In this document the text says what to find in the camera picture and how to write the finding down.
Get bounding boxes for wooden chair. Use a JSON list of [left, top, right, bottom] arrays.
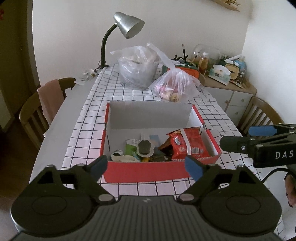
[[19, 77, 75, 149], [237, 96, 283, 136]]

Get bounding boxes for white wooden cabinet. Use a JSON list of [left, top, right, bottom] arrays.
[[199, 75, 257, 126]]

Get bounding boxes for large clear plastic bag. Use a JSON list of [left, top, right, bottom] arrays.
[[110, 43, 175, 90]]

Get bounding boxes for tissue box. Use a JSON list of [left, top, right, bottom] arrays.
[[208, 65, 231, 85]]

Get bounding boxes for red cardboard box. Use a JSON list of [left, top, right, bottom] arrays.
[[101, 101, 221, 183]]

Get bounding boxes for cream snack bag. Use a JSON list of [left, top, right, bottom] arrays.
[[111, 150, 140, 163]]

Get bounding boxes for right hand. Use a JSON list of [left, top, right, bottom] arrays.
[[285, 174, 296, 208]]

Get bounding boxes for green white jelly cup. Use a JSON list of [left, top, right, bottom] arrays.
[[137, 140, 155, 160]]

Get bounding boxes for pink towel on chair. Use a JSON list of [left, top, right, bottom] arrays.
[[37, 79, 64, 125]]

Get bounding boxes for clear glass jar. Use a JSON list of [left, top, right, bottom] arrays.
[[190, 44, 220, 69]]

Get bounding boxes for wooden chair left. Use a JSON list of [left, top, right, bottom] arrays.
[[19, 77, 75, 149]]

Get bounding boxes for small plastic bag with snacks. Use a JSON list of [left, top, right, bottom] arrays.
[[149, 68, 200, 102]]

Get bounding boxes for red snack bag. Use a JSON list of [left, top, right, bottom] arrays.
[[167, 126, 210, 160]]

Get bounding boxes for snacks pile in box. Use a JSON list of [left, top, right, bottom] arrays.
[[123, 135, 173, 163]]

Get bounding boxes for wooden chair right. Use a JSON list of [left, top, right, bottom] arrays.
[[237, 96, 283, 136]]

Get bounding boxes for small items by lamp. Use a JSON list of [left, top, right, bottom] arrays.
[[74, 69, 98, 85]]

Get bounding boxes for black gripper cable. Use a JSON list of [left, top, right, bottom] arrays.
[[261, 167, 292, 185]]

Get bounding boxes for amber glass bottle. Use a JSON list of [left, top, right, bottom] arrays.
[[198, 52, 209, 75]]

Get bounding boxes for silver desk lamp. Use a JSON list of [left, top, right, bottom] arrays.
[[97, 11, 146, 70]]

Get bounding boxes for wooden wall shelf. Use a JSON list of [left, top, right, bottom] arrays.
[[212, 0, 240, 11]]

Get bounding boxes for red green container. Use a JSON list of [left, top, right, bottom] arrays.
[[161, 61, 200, 79]]

